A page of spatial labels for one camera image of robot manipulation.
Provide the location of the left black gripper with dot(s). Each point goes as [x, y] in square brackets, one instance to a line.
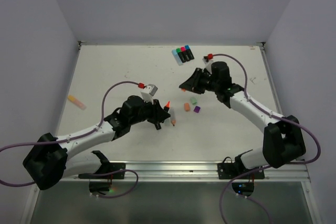
[158, 114]

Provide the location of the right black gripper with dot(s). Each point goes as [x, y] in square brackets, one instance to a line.
[192, 83]

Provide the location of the orange cap black highlighter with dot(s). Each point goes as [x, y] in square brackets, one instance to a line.
[161, 114]

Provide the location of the green pastel cap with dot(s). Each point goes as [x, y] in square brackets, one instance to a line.
[193, 101]

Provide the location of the orange pastel cap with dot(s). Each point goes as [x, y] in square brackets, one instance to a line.
[187, 107]

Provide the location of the purple cap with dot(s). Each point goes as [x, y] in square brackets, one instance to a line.
[197, 109]

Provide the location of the green pastel highlighter body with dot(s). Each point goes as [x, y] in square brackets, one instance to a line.
[167, 122]

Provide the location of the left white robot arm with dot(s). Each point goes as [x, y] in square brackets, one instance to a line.
[53, 158]

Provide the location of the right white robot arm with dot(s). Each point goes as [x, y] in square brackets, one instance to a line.
[282, 141]

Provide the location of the green cap black highlighter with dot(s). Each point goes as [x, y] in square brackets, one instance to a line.
[180, 54]

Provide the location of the pink cap black highlighter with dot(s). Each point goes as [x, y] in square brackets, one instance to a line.
[185, 54]

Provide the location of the light blue highlighter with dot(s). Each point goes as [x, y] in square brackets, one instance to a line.
[176, 57]

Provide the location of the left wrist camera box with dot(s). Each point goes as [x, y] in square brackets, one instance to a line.
[148, 92]

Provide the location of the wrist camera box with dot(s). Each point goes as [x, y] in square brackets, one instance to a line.
[208, 63]
[148, 92]

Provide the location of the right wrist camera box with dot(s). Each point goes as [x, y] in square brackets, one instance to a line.
[208, 63]

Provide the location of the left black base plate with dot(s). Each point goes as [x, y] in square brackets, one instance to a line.
[107, 171]

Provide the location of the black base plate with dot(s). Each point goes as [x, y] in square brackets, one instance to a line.
[107, 171]
[230, 171]

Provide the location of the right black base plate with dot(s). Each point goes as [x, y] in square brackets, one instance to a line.
[230, 171]

